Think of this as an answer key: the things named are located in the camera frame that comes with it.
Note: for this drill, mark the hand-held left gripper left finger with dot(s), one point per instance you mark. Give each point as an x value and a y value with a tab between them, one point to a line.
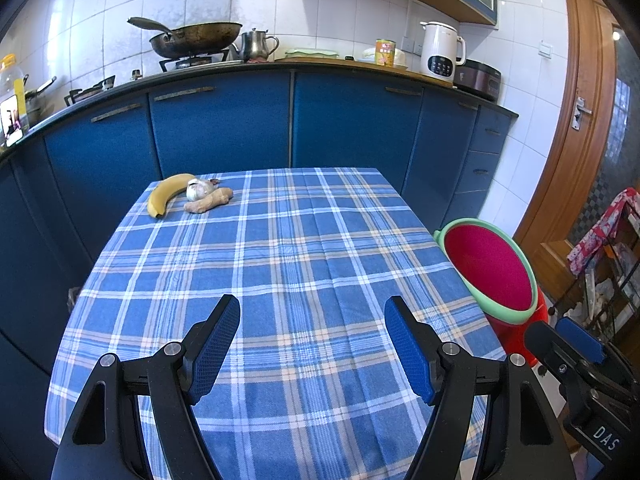
215	345

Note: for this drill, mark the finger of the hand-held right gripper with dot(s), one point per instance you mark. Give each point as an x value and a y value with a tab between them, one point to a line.
582	342
542	345

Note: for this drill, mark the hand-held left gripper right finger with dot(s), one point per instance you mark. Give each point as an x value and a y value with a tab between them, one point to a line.
407	345

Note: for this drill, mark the watermelon pattern chair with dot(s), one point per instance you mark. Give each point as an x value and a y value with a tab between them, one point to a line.
485	260

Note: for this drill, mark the floral cloth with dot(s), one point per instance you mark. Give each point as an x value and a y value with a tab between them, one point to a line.
600	230

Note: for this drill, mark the blue plaid tablecloth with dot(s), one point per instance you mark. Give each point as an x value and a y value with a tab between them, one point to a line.
300	260

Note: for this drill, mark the ginger root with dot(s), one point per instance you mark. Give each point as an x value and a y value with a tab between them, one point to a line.
207	202

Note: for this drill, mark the floor bin with yellow bag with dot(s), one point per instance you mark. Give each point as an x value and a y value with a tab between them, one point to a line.
74	297

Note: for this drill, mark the white garlic bulb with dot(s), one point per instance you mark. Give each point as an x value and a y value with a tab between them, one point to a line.
195	190

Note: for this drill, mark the yellow banana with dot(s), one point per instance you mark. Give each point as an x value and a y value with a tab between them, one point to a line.
162	192

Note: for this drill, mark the blue kitchen counter cabinet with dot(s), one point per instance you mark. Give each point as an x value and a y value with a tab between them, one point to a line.
350	120

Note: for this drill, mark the dark rice cooker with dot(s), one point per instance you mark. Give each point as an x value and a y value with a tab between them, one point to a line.
477	80

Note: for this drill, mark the wooden door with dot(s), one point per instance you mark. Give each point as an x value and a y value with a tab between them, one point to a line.
585	60

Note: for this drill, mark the gas stove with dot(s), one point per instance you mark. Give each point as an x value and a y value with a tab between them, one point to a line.
190	63

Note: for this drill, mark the yellow tin can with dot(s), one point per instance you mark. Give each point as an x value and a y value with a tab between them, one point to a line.
385	52

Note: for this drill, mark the white electric kettle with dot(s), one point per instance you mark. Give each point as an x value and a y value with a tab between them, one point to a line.
440	50

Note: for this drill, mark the steel teapot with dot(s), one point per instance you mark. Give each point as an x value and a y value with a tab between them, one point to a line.
255	47

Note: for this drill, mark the dark metal wok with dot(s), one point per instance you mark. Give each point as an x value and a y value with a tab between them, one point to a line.
200	40

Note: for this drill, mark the pale green tray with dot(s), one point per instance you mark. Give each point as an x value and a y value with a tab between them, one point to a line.
310	53

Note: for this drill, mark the clear cooking oil bottle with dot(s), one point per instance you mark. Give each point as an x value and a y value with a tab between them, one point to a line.
10	80

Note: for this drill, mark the white wall switch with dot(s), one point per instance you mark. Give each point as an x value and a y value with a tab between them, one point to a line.
546	50

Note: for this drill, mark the white wall socket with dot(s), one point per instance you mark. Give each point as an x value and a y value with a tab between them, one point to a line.
410	46

